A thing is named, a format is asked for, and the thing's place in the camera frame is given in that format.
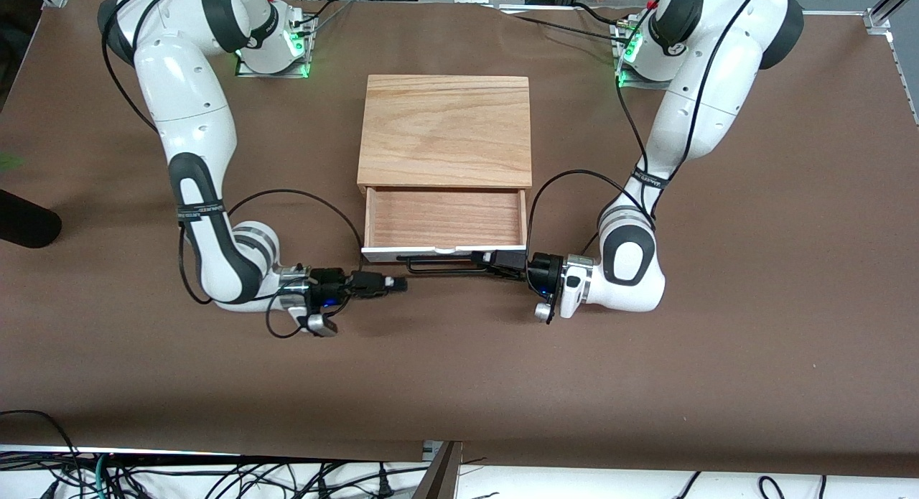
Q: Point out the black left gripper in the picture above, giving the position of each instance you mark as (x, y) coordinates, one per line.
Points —
(543, 270)

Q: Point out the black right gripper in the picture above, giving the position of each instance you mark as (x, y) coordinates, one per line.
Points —
(329, 278)

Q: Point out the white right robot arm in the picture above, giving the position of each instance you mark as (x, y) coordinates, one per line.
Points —
(187, 104)

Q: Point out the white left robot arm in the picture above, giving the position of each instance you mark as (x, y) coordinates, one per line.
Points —
(707, 104)

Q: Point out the wooden drawer cabinet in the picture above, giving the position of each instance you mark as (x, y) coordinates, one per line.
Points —
(445, 126)

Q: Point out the brown paper table cover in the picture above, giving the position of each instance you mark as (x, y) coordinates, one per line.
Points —
(459, 370)

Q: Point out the brown board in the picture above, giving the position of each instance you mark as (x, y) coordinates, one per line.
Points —
(439, 477)

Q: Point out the black cylindrical object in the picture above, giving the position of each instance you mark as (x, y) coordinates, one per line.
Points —
(25, 219)

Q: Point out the small metal bracket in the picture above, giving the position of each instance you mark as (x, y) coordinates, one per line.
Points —
(431, 450)

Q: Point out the aluminium table edge rail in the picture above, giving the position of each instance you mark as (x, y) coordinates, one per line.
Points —
(906, 82)

